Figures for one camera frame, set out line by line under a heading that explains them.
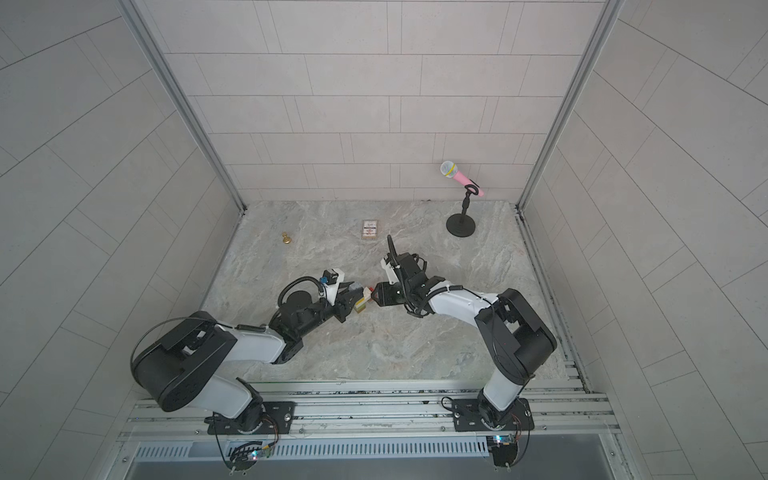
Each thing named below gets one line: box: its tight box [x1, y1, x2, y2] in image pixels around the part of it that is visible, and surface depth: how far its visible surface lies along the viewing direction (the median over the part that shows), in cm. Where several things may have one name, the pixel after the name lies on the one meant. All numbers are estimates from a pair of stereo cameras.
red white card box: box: [362, 220, 378, 239], surface depth 110 cm
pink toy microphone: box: [440, 160, 484, 197], surface depth 95 cm
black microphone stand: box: [446, 184, 479, 238], surface depth 111 cm
